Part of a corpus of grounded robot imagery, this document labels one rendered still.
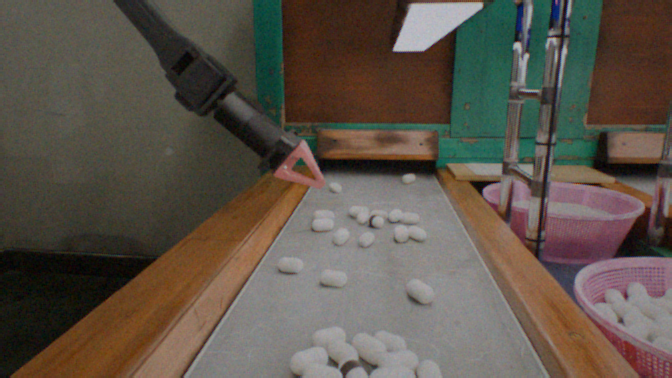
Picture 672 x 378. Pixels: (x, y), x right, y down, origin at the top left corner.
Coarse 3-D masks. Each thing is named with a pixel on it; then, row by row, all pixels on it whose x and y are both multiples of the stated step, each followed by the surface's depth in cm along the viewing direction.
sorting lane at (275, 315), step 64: (320, 192) 101; (384, 192) 101; (320, 256) 64; (384, 256) 64; (448, 256) 64; (256, 320) 47; (320, 320) 47; (384, 320) 47; (448, 320) 47; (512, 320) 47
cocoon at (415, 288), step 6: (408, 282) 52; (414, 282) 51; (420, 282) 51; (408, 288) 51; (414, 288) 50; (420, 288) 50; (426, 288) 50; (414, 294) 50; (420, 294) 49; (426, 294) 49; (432, 294) 50; (420, 300) 50; (426, 300) 49
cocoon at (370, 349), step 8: (360, 336) 40; (368, 336) 40; (352, 344) 40; (360, 344) 40; (368, 344) 39; (376, 344) 39; (360, 352) 39; (368, 352) 39; (376, 352) 39; (384, 352) 39; (368, 360) 39; (376, 360) 39
